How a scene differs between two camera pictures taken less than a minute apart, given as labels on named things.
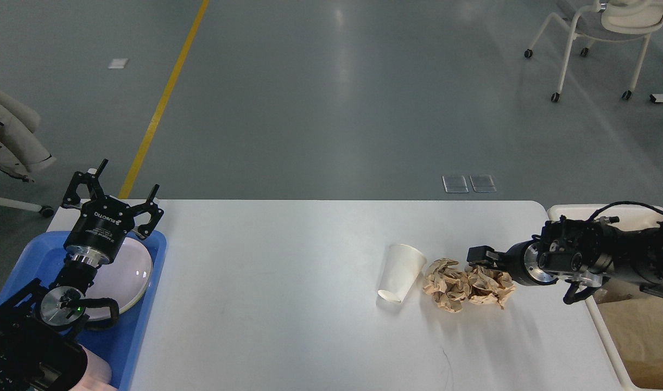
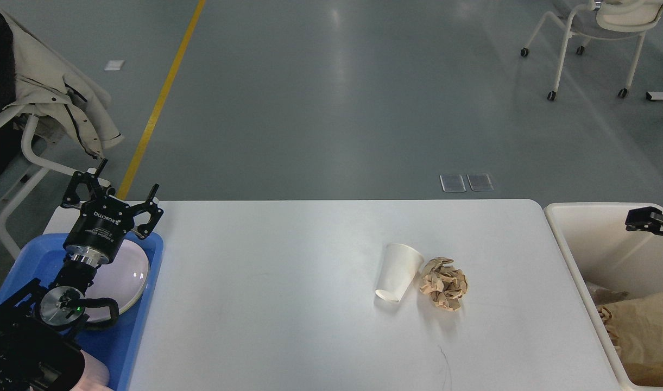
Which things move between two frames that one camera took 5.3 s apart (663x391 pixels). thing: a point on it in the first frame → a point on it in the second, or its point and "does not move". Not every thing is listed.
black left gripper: [99, 228] does not move
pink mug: [97, 375] does not move
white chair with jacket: [47, 210] → [49, 87]
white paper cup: [403, 265] does not move
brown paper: [448, 287] does not move
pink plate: [124, 278] does not move
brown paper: [487, 286] → [606, 315]
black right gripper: [521, 261] → [651, 219]
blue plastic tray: [39, 259] does not move
